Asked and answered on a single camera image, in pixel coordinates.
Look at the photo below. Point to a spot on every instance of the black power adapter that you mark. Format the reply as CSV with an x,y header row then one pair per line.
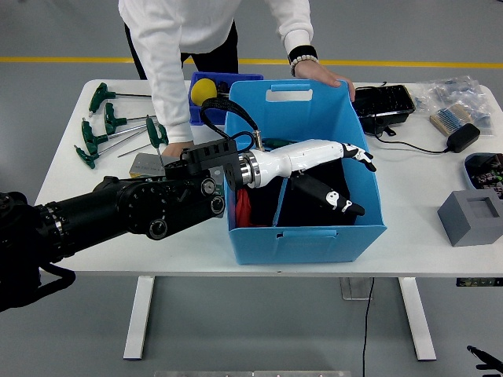
x,y
463,137

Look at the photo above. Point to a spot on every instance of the dark small parts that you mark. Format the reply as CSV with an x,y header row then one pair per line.
x,y
223,88

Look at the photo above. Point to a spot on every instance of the large blue folding box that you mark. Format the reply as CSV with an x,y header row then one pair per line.
x,y
298,118

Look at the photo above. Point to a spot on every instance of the grey floor plate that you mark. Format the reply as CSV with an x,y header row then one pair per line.
x,y
353,288

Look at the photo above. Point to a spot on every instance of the thin steel hex rod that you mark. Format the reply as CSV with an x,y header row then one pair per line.
x,y
135,149

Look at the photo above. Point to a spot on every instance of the person's right forearm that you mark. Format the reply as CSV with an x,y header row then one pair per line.
x,y
171,102

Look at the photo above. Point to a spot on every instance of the person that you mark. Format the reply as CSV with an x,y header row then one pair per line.
x,y
196,23

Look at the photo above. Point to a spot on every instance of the white table leg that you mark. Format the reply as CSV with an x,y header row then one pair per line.
x,y
138,318
418,318

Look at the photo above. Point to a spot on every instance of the clear plastic parts bags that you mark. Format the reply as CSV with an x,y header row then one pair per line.
x,y
452,92

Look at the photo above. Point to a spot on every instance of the black cloth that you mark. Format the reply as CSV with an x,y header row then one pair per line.
x,y
294,214

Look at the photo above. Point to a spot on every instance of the green hex key stand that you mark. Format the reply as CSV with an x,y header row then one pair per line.
x,y
145,165

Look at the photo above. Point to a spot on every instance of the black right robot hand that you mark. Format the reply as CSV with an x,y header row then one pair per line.
x,y
491,367

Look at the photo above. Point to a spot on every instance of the black table control panel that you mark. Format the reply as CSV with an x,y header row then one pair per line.
x,y
479,282

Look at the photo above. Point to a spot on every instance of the small dark blue bin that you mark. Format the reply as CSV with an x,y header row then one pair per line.
x,y
243,76

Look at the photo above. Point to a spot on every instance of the yellow foam ball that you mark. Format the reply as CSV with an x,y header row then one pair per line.
x,y
203,91

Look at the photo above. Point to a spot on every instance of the light blue parts bin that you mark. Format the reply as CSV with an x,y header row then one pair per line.
x,y
467,173

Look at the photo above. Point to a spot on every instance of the person's right hand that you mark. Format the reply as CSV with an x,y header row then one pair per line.
x,y
177,147

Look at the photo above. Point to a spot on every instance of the person's left hand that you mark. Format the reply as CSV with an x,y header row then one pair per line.
x,y
318,72

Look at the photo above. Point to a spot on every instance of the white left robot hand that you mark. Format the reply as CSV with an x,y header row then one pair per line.
x,y
302,155

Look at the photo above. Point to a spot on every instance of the grey block with square recess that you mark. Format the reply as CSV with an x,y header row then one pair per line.
x,y
463,231

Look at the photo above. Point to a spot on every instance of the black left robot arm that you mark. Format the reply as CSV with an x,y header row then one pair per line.
x,y
118,208

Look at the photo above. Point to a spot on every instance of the circuit board parts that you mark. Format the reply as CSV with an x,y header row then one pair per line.
x,y
487,174

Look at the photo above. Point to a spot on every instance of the black plastic tray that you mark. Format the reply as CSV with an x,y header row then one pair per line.
x,y
383,104

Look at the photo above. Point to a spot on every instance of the red cloth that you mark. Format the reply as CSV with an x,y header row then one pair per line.
x,y
243,208

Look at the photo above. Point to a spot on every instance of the person's left forearm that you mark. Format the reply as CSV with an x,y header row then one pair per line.
x,y
294,27

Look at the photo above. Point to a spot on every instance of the black wristband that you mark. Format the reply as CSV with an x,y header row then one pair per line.
x,y
302,53

